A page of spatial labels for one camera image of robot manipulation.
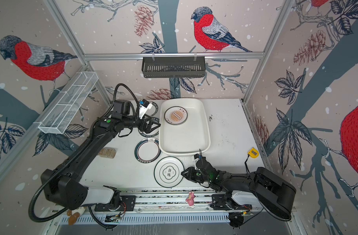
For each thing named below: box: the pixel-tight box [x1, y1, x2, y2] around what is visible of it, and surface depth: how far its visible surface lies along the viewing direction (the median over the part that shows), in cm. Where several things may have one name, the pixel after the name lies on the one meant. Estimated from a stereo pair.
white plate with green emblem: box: [153, 156, 185, 188], surface depth 85 cm
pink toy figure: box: [185, 190, 196, 207], surface depth 75 cm
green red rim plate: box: [134, 137, 162, 164], surface depth 95 cm
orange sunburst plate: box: [163, 105, 189, 126], surface depth 112 cm
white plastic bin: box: [158, 97, 211, 157], surface depth 106 cm
